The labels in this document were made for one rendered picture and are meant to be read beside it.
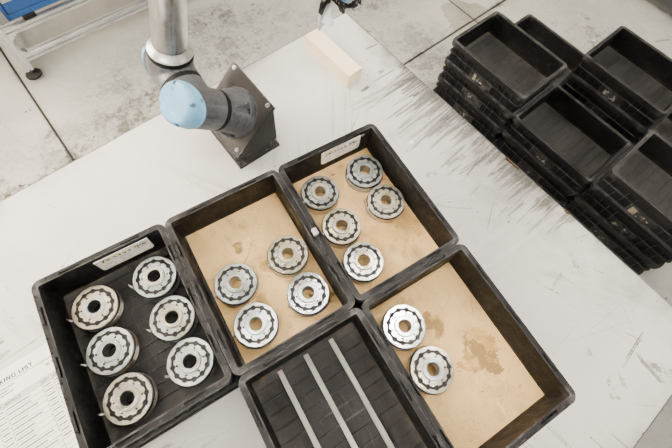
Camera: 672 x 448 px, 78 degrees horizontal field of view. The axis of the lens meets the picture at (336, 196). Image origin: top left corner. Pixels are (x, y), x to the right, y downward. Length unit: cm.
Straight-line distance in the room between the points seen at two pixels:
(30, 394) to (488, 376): 110
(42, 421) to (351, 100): 124
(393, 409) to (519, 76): 151
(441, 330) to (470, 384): 13
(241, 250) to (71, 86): 184
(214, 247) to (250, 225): 11
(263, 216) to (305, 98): 53
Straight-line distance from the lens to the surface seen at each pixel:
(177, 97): 115
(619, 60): 240
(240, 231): 113
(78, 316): 115
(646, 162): 210
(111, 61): 278
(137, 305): 114
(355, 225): 110
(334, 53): 156
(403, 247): 113
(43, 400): 133
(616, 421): 142
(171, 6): 108
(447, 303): 112
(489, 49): 213
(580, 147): 213
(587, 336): 141
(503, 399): 113
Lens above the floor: 187
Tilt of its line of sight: 64 degrees down
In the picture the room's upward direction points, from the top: 8 degrees clockwise
